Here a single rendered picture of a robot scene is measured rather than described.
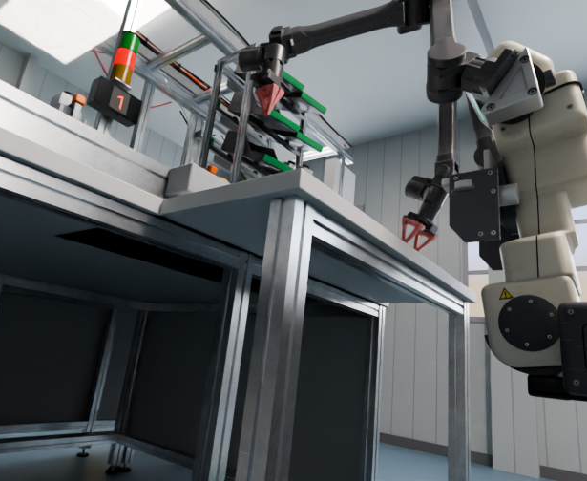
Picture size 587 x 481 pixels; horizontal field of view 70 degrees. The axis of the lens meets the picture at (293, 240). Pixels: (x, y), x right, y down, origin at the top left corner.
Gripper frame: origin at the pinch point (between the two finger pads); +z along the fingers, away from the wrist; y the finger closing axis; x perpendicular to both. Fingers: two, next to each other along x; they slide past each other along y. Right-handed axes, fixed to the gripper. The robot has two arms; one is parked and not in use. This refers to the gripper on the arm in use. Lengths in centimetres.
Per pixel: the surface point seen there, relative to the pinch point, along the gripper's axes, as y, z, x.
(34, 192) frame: 49, 43, 6
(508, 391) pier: -303, 68, 7
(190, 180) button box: 24.2, 30.9, 5.9
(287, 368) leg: 26, 62, 35
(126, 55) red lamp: 25.4, -10.2, -29.2
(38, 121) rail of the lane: 49, 30, -1
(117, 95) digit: 25.2, 2.1, -28.6
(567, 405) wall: -311, 72, 44
